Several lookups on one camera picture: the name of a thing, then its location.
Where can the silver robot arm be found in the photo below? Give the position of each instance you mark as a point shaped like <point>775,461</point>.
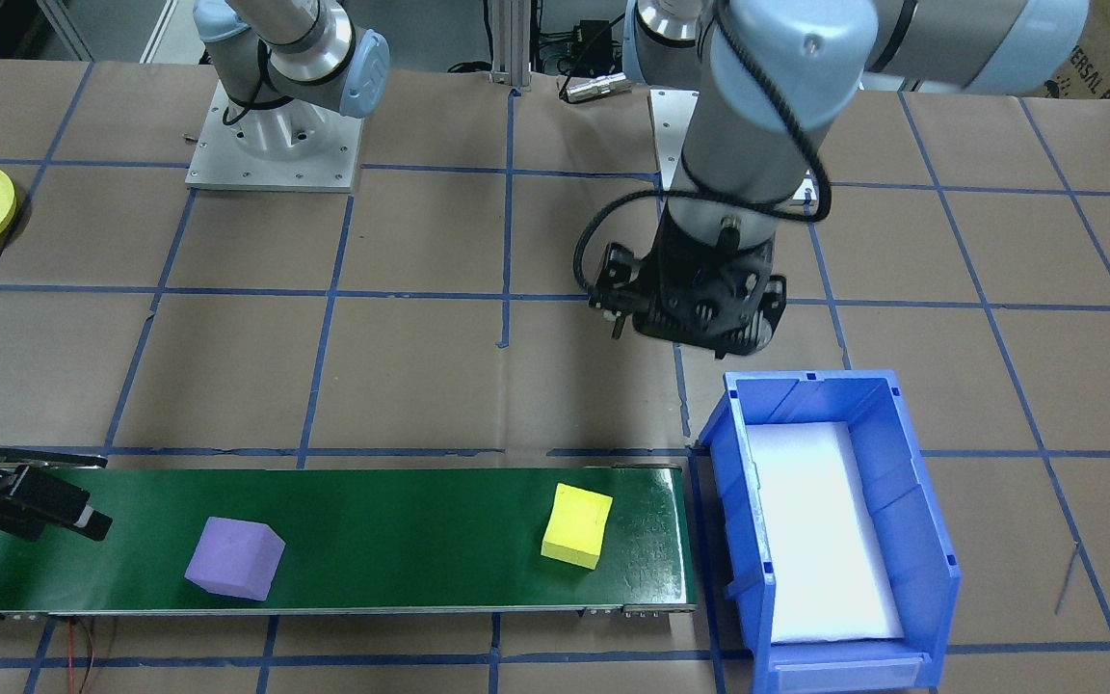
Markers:
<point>767,96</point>
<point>314,48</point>

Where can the grey metal leg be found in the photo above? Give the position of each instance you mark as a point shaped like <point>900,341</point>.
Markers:
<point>64,29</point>

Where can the white foam liner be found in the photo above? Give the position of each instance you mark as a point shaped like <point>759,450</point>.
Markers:
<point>825,530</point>

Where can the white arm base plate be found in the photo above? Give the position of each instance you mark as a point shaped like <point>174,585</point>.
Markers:
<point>666,135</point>
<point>324,169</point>

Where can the purple foam block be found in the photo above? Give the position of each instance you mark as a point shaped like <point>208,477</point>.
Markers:
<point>232,564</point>

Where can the aluminium profile post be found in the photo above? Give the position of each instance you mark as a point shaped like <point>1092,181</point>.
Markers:
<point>512,48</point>

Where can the yellow foam block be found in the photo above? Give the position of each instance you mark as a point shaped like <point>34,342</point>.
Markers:
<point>576,530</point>

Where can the green conveyor belt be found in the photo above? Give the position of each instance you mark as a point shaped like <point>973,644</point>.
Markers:
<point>401,540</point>

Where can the blue plastic storage bin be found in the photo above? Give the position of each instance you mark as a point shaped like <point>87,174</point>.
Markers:
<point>911,578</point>

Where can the black power adapter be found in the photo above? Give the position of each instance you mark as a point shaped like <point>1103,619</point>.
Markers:
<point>594,39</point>

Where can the silver cylindrical connector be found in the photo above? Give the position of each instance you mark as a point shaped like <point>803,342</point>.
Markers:
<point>594,87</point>

